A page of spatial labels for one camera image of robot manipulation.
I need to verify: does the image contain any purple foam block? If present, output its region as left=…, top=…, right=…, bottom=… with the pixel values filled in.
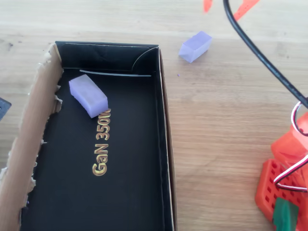
left=178, top=30, right=213, bottom=64
left=69, top=74, right=108, bottom=119

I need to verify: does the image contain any orange perforated arm base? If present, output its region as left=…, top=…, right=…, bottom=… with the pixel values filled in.
left=255, top=158, right=308, bottom=231

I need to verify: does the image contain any black cardboard box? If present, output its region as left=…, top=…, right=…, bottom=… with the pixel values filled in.
left=0, top=40, right=178, bottom=231

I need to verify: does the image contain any green clamp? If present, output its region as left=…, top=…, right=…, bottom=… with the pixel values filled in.
left=273, top=197, right=299, bottom=231

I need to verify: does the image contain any flat black object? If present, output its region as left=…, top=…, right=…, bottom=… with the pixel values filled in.
left=0, top=97, right=12, bottom=121

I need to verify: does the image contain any thick black cable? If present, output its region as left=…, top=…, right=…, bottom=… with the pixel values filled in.
left=222, top=0, right=308, bottom=109

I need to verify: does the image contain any red white black servo wire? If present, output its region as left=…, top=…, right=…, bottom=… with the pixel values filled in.
left=273, top=101, right=308, bottom=193

